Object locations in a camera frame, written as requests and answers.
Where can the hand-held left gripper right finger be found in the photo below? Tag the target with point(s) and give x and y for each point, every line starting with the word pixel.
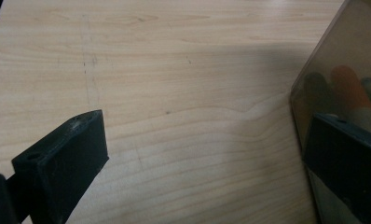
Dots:
pixel 345 161

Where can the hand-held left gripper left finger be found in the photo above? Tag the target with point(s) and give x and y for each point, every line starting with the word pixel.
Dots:
pixel 65 161

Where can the transparent brown storage box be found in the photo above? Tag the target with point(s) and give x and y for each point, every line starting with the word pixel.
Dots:
pixel 345 37

